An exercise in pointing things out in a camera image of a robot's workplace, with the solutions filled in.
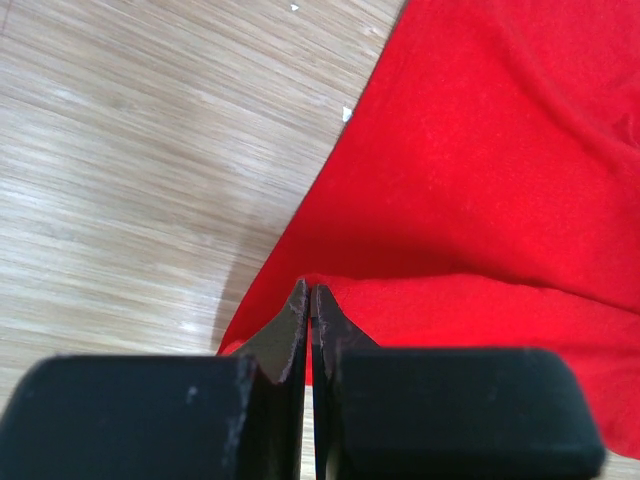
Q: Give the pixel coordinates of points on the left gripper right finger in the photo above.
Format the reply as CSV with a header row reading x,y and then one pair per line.
x,y
443,413

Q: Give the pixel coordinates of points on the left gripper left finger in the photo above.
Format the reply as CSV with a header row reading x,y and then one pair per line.
x,y
165,417

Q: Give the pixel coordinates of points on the red t-shirt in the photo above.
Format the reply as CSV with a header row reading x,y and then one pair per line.
x,y
486,192

